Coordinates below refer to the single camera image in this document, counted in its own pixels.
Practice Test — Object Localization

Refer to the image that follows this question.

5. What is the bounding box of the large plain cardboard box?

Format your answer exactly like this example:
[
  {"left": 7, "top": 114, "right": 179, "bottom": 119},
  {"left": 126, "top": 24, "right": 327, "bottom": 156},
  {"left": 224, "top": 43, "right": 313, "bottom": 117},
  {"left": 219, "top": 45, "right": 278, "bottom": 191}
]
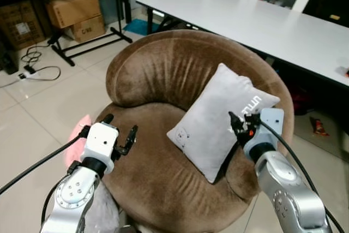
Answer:
[{"left": 45, "top": 0, "right": 103, "bottom": 29}]

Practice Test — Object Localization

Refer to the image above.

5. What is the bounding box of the black metal rack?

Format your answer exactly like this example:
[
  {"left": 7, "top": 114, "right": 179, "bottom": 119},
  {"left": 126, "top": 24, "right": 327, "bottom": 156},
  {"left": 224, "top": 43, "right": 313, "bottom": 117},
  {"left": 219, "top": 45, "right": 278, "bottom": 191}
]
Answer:
[{"left": 48, "top": 0, "right": 134, "bottom": 68}]

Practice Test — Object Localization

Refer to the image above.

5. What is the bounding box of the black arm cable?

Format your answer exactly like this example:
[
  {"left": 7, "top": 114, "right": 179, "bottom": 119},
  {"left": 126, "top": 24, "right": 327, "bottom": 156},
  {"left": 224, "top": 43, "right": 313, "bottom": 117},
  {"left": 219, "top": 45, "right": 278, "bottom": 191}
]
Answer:
[
  {"left": 0, "top": 126, "right": 91, "bottom": 196},
  {"left": 258, "top": 121, "right": 345, "bottom": 233}
]

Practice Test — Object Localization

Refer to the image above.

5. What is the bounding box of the dark labelled cardboard box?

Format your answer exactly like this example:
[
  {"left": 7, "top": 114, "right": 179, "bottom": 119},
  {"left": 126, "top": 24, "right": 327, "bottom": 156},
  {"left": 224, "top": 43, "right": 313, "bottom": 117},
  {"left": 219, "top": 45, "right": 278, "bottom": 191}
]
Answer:
[{"left": 0, "top": 1, "right": 45, "bottom": 50}]

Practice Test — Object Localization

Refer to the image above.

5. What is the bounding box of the grey fluffy cushion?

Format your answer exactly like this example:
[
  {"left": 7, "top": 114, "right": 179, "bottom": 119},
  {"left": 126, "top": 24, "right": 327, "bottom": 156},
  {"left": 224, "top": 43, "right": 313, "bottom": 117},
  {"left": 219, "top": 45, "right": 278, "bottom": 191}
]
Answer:
[{"left": 83, "top": 181, "right": 122, "bottom": 233}]

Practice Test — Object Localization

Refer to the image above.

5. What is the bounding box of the long white table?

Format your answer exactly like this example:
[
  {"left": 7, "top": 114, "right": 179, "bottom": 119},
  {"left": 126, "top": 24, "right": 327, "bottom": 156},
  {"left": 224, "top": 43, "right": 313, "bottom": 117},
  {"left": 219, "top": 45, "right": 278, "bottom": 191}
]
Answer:
[{"left": 135, "top": 0, "right": 349, "bottom": 87}]

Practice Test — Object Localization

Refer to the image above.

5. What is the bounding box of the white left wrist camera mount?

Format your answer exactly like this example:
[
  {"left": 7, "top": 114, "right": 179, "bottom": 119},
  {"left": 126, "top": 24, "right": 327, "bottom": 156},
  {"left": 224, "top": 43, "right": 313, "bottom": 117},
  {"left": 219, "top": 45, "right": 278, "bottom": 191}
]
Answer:
[{"left": 81, "top": 122, "right": 119, "bottom": 162}]

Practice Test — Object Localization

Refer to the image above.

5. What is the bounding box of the dark red bag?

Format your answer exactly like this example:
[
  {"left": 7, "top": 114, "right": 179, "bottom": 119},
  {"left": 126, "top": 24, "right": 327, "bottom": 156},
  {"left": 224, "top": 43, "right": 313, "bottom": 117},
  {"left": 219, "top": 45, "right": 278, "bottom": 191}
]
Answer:
[{"left": 288, "top": 85, "right": 315, "bottom": 116}]

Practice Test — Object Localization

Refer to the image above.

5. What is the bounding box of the pink cushion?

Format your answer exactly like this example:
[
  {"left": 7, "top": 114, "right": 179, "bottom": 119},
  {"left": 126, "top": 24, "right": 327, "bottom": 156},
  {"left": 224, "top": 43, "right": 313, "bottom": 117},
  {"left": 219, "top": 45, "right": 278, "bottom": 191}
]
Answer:
[{"left": 64, "top": 113, "right": 94, "bottom": 166}]

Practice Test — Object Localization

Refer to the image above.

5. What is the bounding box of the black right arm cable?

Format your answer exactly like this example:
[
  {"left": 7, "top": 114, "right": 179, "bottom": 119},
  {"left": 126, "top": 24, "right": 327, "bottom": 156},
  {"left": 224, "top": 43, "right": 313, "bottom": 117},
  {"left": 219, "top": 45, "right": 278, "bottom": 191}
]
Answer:
[{"left": 258, "top": 121, "right": 345, "bottom": 233}]

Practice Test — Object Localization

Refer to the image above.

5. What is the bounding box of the white power strip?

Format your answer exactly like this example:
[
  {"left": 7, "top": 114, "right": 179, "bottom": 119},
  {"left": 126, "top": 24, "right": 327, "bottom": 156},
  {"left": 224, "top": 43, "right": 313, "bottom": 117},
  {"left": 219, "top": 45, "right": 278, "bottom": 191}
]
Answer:
[{"left": 17, "top": 66, "right": 37, "bottom": 79}]

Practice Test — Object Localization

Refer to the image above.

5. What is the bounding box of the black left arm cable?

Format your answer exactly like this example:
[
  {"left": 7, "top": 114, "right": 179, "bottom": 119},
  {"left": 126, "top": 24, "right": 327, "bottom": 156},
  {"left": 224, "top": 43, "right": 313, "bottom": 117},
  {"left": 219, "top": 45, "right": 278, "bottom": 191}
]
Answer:
[{"left": 0, "top": 126, "right": 91, "bottom": 196}]

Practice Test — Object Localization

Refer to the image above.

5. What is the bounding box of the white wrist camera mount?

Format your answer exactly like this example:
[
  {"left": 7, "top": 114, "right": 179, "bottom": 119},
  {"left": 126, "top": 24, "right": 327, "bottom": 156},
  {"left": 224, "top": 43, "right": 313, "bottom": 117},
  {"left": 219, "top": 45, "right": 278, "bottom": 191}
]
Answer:
[
  {"left": 81, "top": 122, "right": 119, "bottom": 162},
  {"left": 255, "top": 107, "right": 285, "bottom": 147}
]

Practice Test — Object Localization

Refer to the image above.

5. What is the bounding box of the red orange snack packet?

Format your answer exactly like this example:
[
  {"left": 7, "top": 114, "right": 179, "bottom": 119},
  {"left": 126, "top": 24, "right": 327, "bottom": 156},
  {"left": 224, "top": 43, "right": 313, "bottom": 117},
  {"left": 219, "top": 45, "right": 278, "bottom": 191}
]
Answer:
[{"left": 309, "top": 117, "right": 330, "bottom": 138}]

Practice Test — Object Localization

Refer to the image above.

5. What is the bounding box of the small printed cardboard box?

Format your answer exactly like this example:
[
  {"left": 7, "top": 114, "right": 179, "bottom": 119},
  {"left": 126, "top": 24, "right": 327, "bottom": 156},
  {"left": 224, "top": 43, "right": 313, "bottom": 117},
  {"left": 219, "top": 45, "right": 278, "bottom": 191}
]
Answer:
[{"left": 70, "top": 16, "right": 106, "bottom": 44}]

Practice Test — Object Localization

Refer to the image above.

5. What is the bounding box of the grey printed pillow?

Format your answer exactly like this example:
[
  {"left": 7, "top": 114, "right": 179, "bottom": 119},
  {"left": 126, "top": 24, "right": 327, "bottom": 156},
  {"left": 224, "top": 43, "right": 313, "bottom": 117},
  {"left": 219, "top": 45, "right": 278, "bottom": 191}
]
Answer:
[{"left": 166, "top": 63, "right": 281, "bottom": 184}]

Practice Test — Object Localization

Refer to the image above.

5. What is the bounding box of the brown round velvet sofa chair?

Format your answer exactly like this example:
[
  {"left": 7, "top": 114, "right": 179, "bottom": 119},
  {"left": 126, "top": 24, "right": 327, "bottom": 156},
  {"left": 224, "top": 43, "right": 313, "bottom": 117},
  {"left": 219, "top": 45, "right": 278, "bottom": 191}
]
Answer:
[{"left": 98, "top": 29, "right": 296, "bottom": 233}]

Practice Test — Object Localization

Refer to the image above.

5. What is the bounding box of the black floor cable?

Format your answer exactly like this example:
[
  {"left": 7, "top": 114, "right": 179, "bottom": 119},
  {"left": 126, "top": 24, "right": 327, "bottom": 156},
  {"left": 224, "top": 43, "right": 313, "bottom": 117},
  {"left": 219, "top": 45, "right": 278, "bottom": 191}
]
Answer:
[{"left": 21, "top": 44, "right": 62, "bottom": 81}]

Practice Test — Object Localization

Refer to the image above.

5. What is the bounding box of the teal floor mat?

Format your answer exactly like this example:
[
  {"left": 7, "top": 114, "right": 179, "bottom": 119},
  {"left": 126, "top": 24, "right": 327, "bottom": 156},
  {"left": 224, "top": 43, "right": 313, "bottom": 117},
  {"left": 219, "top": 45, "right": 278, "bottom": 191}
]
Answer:
[{"left": 122, "top": 18, "right": 160, "bottom": 37}]

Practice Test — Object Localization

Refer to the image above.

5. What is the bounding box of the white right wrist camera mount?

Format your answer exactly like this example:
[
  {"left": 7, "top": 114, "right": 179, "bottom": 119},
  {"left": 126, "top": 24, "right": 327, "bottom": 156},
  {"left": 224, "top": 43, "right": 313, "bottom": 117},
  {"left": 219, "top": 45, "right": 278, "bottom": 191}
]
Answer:
[{"left": 255, "top": 107, "right": 285, "bottom": 147}]

